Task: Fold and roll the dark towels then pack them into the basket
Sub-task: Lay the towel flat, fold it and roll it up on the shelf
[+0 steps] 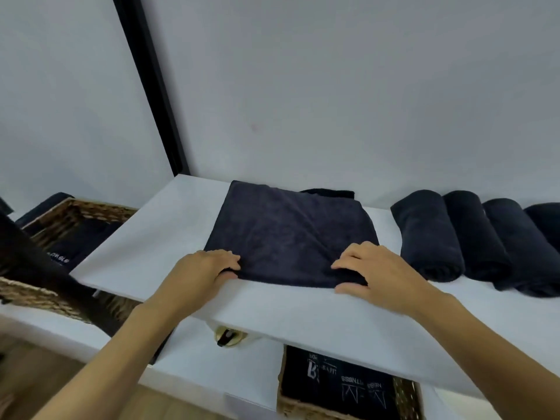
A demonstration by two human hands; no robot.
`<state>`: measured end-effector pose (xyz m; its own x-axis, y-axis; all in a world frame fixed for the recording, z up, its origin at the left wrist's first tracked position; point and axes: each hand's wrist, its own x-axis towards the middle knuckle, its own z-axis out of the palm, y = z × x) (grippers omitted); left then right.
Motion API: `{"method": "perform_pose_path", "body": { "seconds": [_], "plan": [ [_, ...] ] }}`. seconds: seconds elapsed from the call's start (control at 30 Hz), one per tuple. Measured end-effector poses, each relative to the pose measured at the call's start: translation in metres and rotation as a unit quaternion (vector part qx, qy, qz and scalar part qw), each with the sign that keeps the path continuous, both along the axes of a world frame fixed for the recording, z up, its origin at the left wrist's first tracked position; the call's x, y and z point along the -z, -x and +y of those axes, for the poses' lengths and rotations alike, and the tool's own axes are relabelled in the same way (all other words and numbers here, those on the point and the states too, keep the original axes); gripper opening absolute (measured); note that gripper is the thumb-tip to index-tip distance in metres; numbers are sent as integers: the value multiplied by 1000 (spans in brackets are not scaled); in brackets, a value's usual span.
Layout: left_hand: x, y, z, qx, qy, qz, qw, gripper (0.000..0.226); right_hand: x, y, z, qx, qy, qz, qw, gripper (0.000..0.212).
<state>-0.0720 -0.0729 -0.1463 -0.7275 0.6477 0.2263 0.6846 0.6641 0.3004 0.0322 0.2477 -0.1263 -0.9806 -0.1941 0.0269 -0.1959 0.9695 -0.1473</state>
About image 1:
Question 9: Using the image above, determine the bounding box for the person's right hand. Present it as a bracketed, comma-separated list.
[331, 241, 447, 320]

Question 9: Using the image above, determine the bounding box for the person's left hand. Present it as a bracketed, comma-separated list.
[148, 250, 242, 320]

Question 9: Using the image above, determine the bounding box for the woven wicker basket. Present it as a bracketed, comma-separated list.
[276, 345, 425, 420]

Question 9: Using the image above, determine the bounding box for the plain dark navy towel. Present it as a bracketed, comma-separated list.
[523, 202, 560, 254]

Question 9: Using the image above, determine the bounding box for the person's left forearm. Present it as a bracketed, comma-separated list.
[33, 301, 193, 420]

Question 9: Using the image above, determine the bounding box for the person's right forearm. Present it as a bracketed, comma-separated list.
[413, 292, 560, 420]

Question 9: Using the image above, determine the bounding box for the gold black object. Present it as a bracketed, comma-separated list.
[213, 325, 250, 349]

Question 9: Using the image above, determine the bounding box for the large wicker hamper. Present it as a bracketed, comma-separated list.
[0, 198, 141, 324]

